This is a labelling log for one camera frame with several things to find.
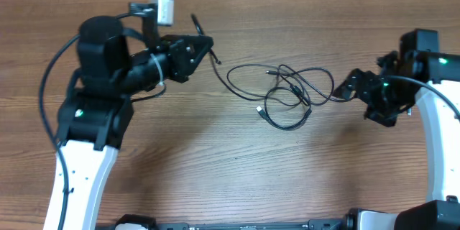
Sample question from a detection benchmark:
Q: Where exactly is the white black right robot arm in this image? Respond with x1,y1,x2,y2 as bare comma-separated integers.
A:
333,29,459,229

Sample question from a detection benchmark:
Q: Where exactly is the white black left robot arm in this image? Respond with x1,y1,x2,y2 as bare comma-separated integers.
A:
44,0,213,229

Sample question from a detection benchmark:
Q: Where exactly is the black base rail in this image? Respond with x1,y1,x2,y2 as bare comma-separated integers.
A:
96,213,346,230

